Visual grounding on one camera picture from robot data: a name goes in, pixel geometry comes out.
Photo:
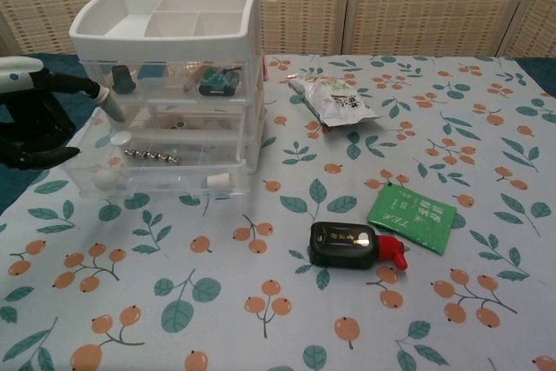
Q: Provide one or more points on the green circuit board gadget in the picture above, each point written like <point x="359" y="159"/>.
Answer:
<point x="217" y="82"/>

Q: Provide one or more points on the white plastic drawer organizer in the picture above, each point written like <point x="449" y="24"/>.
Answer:
<point x="130" y="47"/>

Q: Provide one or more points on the beige round part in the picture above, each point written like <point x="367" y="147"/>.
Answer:
<point x="176" y="122"/>

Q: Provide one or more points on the small white cap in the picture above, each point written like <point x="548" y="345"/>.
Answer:
<point x="218" y="180"/>

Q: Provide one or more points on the clear drawer with green board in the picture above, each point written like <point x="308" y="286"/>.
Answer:
<point x="174" y="84"/>

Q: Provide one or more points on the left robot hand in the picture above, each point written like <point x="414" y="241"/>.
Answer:
<point x="21" y="80"/>

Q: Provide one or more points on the white snack bag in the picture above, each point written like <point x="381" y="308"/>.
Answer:
<point x="334" y="101"/>

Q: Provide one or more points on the floral print tablecloth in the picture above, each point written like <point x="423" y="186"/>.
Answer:
<point x="260" y="323"/>

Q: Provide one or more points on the dark green cone piece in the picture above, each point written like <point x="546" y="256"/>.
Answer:
<point x="121" y="82"/>

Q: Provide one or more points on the small blue box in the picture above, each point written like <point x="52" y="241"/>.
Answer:
<point x="152" y="70"/>

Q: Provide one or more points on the clear plastic drawer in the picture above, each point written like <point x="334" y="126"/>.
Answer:
<point x="252" y="162"/>

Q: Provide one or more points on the black ink bottle red cap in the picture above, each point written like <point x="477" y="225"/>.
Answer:
<point x="339" y="245"/>

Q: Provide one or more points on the green tea packet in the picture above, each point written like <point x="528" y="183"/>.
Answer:
<point x="412" y="219"/>

